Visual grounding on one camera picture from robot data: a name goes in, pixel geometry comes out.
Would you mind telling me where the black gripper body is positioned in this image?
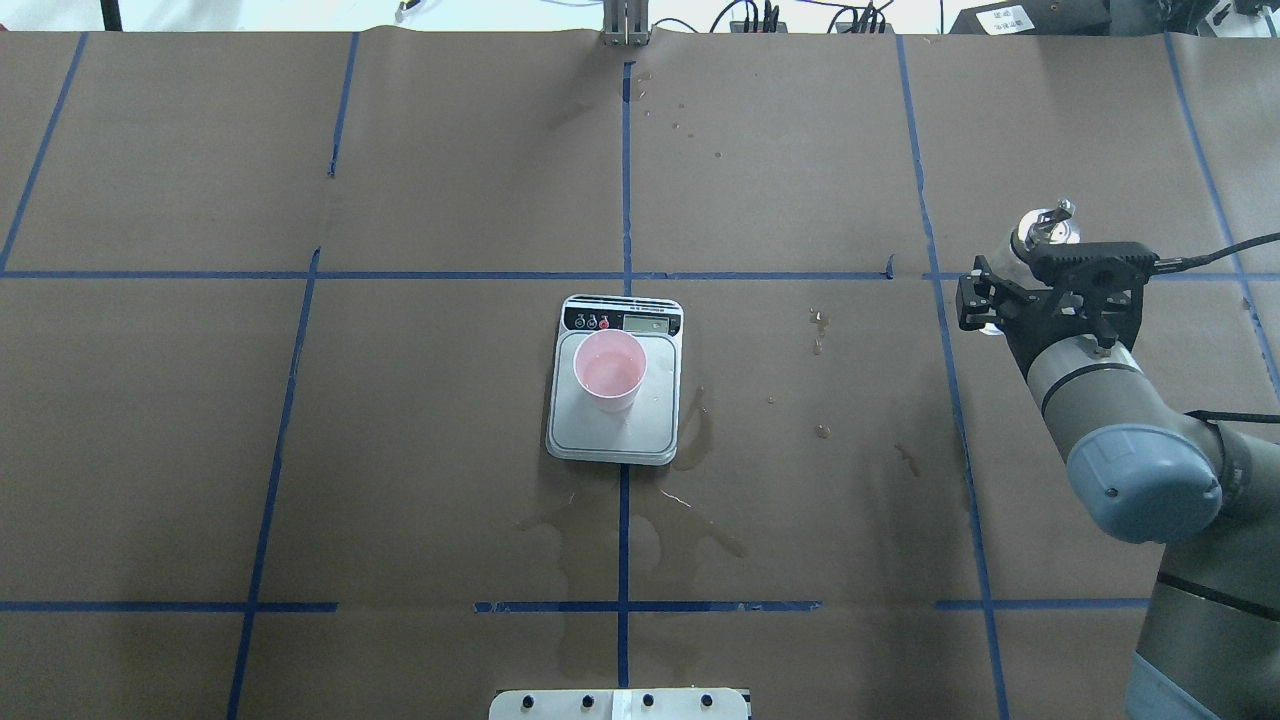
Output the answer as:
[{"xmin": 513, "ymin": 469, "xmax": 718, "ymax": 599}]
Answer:
[{"xmin": 986, "ymin": 281, "xmax": 1085, "ymax": 351}]

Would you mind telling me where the clear glass sauce bottle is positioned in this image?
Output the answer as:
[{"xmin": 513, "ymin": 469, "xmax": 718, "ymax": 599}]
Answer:
[{"xmin": 983, "ymin": 197, "xmax": 1082, "ymax": 299}]

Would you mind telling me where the pink plastic cup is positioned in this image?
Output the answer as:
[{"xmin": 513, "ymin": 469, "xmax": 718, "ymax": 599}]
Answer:
[{"xmin": 572, "ymin": 329, "xmax": 648, "ymax": 413}]

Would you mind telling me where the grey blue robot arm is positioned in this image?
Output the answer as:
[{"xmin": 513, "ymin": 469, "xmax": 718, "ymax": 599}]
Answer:
[{"xmin": 956, "ymin": 256, "xmax": 1279, "ymax": 719}]

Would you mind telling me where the silver digital kitchen scale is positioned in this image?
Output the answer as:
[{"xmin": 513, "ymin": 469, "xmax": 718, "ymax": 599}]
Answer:
[{"xmin": 545, "ymin": 293, "xmax": 685, "ymax": 466}]

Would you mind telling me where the black device with label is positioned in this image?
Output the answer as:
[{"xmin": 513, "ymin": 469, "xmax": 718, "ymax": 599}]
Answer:
[{"xmin": 946, "ymin": 1, "xmax": 1112, "ymax": 36}]

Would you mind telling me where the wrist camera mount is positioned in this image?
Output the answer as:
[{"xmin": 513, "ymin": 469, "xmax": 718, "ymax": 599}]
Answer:
[{"xmin": 1029, "ymin": 241, "xmax": 1160, "ymax": 348}]

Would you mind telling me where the black camera cable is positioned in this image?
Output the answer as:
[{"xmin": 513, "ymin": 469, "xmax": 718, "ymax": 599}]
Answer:
[{"xmin": 1149, "ymin": 232, "xmax": 1280, "ymax": 273}]

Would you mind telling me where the aluminium frame post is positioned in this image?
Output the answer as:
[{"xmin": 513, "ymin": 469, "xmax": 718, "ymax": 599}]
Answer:
[{"xmin": 600, "ymin": 0, "xmax": 652, "ymax": 47}]

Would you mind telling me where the white column base plate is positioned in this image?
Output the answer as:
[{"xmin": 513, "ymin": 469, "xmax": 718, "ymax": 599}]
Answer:
[{"xmin": 488, "ymin": 687, "xmax": 753, "ymax": 719}]

